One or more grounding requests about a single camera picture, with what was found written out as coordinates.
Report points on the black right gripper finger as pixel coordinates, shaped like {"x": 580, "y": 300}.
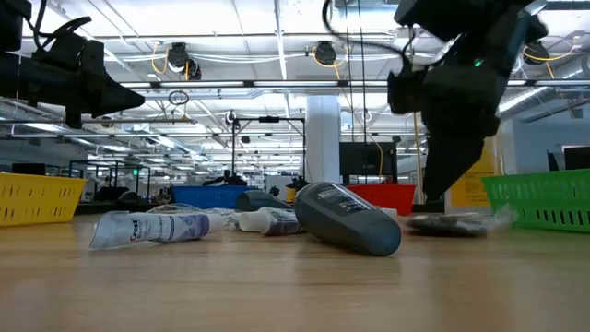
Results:
{"x": 447, "y": 161}

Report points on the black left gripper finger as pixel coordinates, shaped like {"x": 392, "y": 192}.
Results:
{"x": 117, "y": 98}

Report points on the black comb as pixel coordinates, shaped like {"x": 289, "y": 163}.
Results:
{"x": 447, "y": 224}

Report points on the yellow plastic basket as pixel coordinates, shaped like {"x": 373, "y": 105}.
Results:
{"x": 37, "y": 198}

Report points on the grey toiletry bottle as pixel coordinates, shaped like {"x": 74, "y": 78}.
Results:
{"x": 345, "y": 221}
{"x": 258, "y": 200}

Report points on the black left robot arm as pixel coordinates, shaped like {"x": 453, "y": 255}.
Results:
{"x": 14, "y": 78}

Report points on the black background robot arm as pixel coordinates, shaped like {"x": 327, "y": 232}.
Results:
{"x": 226, "y": 180}

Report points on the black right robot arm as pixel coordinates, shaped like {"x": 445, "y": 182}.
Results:
{"x": 461, "y": 18}

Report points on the white wipes canister yellow label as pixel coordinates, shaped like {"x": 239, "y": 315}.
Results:
{"x": 479, "y": 184}

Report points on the red plastic basket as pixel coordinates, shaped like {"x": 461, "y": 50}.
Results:
{"x": 392, "y": 198}

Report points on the black monitor screen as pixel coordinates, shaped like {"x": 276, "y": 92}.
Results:
{"x": 364, "y": 159}

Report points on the dark desk monitor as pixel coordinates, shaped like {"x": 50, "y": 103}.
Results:
{"x": 578, "y": 158}
{"x": 27, "y": 169}

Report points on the green plastic basket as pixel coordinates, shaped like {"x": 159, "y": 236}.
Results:
{"x": 544, "y": 198}

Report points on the white building column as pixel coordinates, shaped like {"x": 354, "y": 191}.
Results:
{"x": 322, "y": 138}

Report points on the blue plastic basket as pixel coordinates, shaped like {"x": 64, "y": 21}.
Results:
{"x": 207, "y": 196}

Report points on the white Crest toothpaste tube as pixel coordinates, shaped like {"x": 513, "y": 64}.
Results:
{"x": 152, "y": 228}

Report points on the yellow background bin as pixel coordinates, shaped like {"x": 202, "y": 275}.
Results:
{"x": 291, "y": 193}

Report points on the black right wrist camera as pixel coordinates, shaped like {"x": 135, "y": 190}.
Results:
{"x": 403, "y": 92}

